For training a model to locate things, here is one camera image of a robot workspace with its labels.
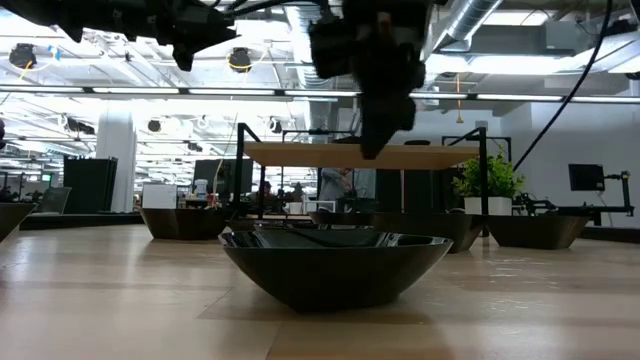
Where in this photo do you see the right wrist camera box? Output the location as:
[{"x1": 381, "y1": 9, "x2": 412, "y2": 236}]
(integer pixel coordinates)
[{"x1": 306, "y1": 17, "x2": 354, "y2": 80}]

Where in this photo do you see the white plastic container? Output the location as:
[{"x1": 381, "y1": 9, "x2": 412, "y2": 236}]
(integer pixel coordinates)
[{"x1": 302, "y1": 199, "x2": 337, "y2": 215}]

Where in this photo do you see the black square dish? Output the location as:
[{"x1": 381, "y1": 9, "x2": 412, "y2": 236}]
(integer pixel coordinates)
[{"x1": 372, "y1": 212, "x2": 482, "y2": 254}]

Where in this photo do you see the black desk monitor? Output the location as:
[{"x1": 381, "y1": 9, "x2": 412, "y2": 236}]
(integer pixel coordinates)
[{"x1": 192, "y1": 158, "x2": 255, "y2": 202}]

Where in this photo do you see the black room partition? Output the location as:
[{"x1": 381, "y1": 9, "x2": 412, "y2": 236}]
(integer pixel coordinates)
[{"x1": 374, "y1": 168, "x2": 467, "y2": 215}]

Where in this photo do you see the black leaf shaped plate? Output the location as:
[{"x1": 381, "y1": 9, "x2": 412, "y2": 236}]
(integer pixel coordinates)
[{"x1": 218, "y1": 229, "x2": 454, "y2": 314}]

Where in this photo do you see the black thin table leg frame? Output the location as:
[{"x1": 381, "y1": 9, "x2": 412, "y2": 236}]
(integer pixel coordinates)
[{"x1": 233, "y1": 122, "x2": 267, "y2": 222}]

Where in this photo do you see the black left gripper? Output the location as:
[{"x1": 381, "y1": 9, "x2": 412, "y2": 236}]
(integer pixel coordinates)
[{"x1": 147, "y1": 0, "x2": 239, "y2": 72}]

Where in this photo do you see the white round pillar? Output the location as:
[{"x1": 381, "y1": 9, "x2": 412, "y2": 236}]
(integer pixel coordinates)
[{"x1": 95, "y1": 114, "x2": 138, "y2": 214}]

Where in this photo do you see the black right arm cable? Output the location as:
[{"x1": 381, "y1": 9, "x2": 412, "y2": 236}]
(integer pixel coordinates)
[{"x1": 512, "y1": 0, "x2": 615, "y2": 172}]

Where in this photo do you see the silver diagonal air duct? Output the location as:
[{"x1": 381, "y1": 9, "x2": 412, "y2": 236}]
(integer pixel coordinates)
[{"x1": 429, "y1": 0, "x2": 504, "y2": 51}]

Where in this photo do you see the white box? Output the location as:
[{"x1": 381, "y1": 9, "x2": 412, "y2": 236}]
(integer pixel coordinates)
[{"x1": 141, "y1": 182, "x2": 178, "y2": 210}]

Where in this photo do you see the large black angular plate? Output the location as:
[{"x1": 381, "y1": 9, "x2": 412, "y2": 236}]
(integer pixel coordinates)
[{"x1": 139, "y1": 207, "x2": 230, "y2": 241}]

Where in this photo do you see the black tall cabinet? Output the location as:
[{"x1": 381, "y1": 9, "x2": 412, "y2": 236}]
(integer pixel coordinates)
[{"x1": 62, "y1": 156, "x2": 119, "y2": 215}]

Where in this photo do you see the black angular bowl plate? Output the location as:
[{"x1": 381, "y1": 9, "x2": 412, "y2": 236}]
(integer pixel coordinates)
[{"x1": 308, "y1": 211, "x2": 377, "y2": 227}]

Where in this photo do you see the black wall monitor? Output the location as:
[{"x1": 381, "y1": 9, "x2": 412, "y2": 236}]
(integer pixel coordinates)
[{"x1": 567, "y1": 163, "x2": 606, "y2": 193}]

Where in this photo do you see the black equipment stand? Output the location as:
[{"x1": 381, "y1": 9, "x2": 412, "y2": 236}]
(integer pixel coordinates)
[{"x1": 517, "y1": 170, "x2": 636, "y2": 227}]

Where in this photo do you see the green plant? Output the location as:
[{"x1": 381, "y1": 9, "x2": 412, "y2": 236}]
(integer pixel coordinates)
[{"x1": 452, "y1": 152, "x2": 526, "y2": 200}]

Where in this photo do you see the long ceiling light rail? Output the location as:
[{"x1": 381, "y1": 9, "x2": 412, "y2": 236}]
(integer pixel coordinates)
[{"x1": 0, "y1": 85, "x2": 640, "y2": 105}]

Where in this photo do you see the light wooden table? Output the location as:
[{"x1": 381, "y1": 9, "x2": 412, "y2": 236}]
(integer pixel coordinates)
[{"x1": 243, "y1": 141, "x2": 481, "y2": 171}]

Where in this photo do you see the white square plant pot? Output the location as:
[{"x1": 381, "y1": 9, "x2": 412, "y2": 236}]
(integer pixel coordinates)
[{"x1": 463, "y1": 196, "x2": 514, "y2": 217}]

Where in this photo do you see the silver ceiling air duct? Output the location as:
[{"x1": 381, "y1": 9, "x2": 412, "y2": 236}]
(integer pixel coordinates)
[{"x1": 284, "y1": 4, "x2": 342, "y2": 132}]

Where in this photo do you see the black square angular plate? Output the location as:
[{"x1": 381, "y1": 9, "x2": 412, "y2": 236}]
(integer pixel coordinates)
[{"x1": 0, "y1": 202, "x2": 38, "y2": 244}]

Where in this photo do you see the black round ceiling spotlight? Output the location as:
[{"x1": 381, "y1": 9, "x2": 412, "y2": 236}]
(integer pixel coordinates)
[
  {"x1": 8, "y1": 42, "x2": 39, "y2": 70},
  {"x1": 228, "y1": 46, "x2": 253, "y2": 75}
]

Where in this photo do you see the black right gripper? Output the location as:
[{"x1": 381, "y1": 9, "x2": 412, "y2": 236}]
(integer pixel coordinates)
[{"x1": 342, "y1": 0, "x2": 436, "y2": 161}]

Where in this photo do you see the grey office chair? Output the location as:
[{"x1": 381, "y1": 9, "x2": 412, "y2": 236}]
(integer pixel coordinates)
[{"x1": 38, "y1": 186, "x2": 73, "y2": 215}]

